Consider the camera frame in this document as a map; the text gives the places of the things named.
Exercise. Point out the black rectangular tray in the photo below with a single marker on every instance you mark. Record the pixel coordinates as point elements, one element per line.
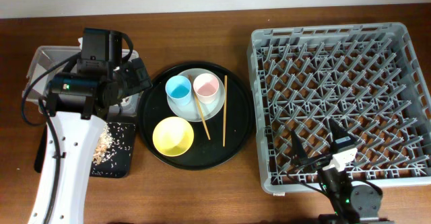
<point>118,150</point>

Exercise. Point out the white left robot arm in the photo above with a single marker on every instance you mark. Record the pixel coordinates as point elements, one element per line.
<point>75,96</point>

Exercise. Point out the blue cup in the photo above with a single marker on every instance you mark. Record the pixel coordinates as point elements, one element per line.
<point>178,89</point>

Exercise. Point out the grey plate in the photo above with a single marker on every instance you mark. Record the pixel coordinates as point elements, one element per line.
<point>190,112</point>

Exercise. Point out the food scraps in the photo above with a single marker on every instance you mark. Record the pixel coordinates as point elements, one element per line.
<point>107,143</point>

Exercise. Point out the grey dishwasher rack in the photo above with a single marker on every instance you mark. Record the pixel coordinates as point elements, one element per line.
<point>364,76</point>

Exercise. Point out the pink cup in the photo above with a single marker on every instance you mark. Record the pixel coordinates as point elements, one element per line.
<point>206,86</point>

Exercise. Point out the wooden chopstick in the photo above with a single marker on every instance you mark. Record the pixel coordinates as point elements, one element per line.
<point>199,108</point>
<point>225,110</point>

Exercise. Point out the yellow bowl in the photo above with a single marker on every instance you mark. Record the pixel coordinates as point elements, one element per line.
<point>173,136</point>

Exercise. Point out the round black serving tray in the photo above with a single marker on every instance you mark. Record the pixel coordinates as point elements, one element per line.
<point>229,131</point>

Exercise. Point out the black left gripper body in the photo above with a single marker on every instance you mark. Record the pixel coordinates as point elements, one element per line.
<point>135,80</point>

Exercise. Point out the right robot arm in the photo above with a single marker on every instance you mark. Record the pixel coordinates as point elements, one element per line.
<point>351,204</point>

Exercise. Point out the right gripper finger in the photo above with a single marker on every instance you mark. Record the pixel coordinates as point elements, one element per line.
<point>341,138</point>
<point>297,147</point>

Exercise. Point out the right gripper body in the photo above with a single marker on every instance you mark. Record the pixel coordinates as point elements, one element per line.
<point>314,162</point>

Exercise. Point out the clear plastic waste bin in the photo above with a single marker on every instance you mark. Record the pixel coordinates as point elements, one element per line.
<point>46,57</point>

